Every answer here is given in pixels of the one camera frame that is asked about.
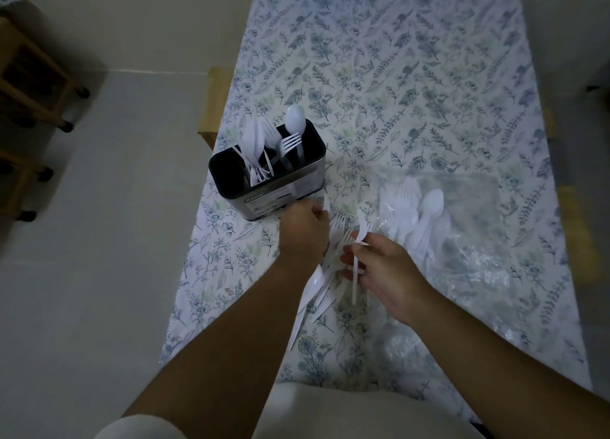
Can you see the bundle of white plastic forks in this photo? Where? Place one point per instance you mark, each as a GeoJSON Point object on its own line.
{"type": "Point", "coordinates": [312, 286]}

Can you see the pile of white plastic cutlery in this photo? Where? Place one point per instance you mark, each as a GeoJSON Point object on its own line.
{"type": "Point", "coordinates": [431, 205]}

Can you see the blue floral tablecloth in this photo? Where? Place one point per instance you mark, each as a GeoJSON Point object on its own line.
{"type": "Point", "coordinates": [429, 95]}

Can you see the person's left forearm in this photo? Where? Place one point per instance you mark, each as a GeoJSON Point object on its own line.
{"type": "Point", "coordinates": [229, 357]}

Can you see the person's right forearm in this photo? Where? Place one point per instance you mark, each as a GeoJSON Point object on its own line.
{"type": "Point", "coordinates": [500, 372]}

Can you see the bunch of white plastic cutlery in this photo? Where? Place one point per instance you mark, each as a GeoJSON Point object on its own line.
{"type": "Point", "coordinates": [294, 117]}

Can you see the white plastic fork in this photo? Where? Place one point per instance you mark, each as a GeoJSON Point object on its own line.
{"type": "Point", "coordinates": [363, 229]}

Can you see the wooden stool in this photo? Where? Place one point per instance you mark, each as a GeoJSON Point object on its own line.
{"type": "Point", "coordinates": [579, 233]}
{"type": "Point", "coordinates": [214, 105]}
{"type": "Point", "coordinates": [7, 43]}
{"type": "Point", "coordinates": [21, 190]}

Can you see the steel cutlery caddy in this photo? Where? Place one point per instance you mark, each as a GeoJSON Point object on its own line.
{"type": "Point", "coordinates": [286, 193]}

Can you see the person's left hand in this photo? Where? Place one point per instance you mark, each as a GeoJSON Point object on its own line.
{"type": "Point", "coordinates": [302, 238]}

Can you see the person's right hand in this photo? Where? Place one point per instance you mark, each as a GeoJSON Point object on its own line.
{"type": "Point", "coordinates": [395, 281]}

